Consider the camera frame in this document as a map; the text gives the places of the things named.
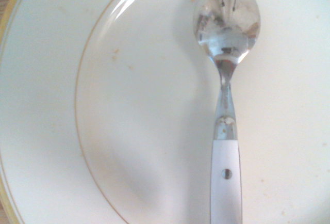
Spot white-handled metal spoon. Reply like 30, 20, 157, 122
192, 0, 262, 224

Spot white plate with gold rim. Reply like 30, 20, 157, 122
0, 0, 330, 224

